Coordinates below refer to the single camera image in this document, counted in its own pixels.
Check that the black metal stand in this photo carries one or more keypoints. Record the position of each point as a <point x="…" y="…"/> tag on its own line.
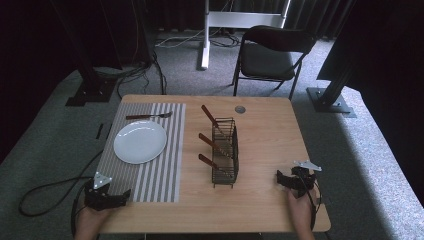
<point x="90" y="86"/>
<point x="331" y="98"/>

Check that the white round plate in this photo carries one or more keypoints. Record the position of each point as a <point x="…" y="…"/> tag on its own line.
<point x="140" y="141"/>

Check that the black folding chair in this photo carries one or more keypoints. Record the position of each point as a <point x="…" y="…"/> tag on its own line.
<point x="266" y="61"/>

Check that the black tape strip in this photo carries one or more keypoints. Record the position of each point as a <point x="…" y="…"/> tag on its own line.
<point x="109" y="130"/>
<point x="99" y="131"/>

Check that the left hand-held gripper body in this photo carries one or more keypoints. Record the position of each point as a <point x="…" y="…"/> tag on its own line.
<point x="98" y="198"/>

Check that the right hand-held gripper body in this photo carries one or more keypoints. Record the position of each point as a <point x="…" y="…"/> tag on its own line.
<point x="303" y="181"/>

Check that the grey round table grommet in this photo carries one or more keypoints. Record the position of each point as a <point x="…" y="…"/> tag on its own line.
<point x="240" y="109"/>

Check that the white metal stand frame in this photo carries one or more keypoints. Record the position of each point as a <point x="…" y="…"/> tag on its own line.
<point x="240" y="19"/>

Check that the person's left hand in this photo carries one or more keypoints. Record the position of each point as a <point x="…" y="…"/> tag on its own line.
<point x="88" y="221"/>

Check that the grey striped placemat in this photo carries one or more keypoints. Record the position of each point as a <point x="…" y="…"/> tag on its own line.
<point x="166" y="160"/>

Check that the person's right hand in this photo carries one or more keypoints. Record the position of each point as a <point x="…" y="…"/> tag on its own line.
<point x="300" y="211"/>

